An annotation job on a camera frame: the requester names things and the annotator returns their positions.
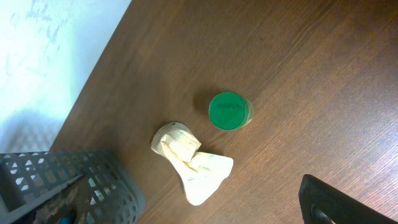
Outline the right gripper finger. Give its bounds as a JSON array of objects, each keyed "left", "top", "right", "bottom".
[{"left": 298, "top": 174, "right": 397, "bottom": 224}]

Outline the grey plastic shopping basket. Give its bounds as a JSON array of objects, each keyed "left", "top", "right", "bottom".
[{"left": 1, "top": 151, "right": 145, "bottom": 223}]

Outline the beige paper pouch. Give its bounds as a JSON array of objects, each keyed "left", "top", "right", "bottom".
[{"left": 151, "top": 122, "right": 234, "bottom": 206}]

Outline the green lid glass jar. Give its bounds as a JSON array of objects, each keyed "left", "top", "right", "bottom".
[{"left": 208, "top": 92, "right": 254, "bottom": 131}]

